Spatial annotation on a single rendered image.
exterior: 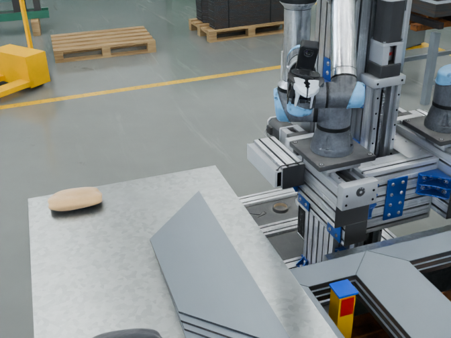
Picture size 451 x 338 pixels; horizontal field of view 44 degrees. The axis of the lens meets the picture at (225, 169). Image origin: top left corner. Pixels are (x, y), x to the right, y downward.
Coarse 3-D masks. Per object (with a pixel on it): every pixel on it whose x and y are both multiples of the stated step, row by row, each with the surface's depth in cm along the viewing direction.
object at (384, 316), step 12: (444, 252) 170; (420, 264) 167; (432, 264) 169; (444, 264) 170; (312, 288) 158; (324, 288) 159; (360, 288) 159; (360, 300) 158; (372, 300) 154; (372, 312) 153; (384, 312) 150; (384, 324) 148; (396, 324) 145; (396, 336) 144; (408, 336) 140
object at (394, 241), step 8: (424, 232) 211; (432, 232) 211; (440, 232) 211; (392, 240) 207; (400, 240) 207; (408, 240) 207; (352, 248) 203; (360, 248) 203; (368, 248) 203; (376, 248) 203; (328, 256) 199; (336, 256) 199; (432, 272) 193
